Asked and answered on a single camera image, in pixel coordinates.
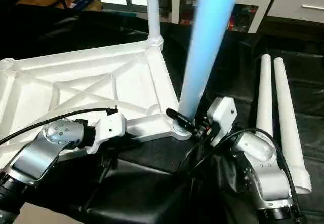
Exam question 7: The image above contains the white plastic table leg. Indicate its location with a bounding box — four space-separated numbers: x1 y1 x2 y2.
145 0 164 48
273 57 314 195
172 0 243 134
255 54 274 137

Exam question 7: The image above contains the white plastic table top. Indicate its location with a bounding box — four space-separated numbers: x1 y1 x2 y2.
0 38 196 170

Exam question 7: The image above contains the black mat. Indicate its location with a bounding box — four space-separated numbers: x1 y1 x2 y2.
0 1 324 224

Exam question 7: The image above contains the white glass door cabinet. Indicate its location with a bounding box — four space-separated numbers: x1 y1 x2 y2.
171 0 280 34

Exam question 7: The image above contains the blue box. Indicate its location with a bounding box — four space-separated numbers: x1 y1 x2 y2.
68 0 101 12

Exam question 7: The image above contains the white drawer unit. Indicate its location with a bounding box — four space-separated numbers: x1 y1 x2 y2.
267 0 324 24

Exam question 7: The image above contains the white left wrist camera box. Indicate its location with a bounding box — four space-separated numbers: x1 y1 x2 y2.
86 110 127 155

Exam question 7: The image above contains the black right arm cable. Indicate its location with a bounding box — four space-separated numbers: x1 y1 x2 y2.
176 128 299 219

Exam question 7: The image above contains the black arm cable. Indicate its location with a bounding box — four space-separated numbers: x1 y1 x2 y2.
176 128 299 219
0 106 120 146

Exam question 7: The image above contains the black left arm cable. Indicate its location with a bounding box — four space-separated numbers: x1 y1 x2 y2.
0 106 120 146

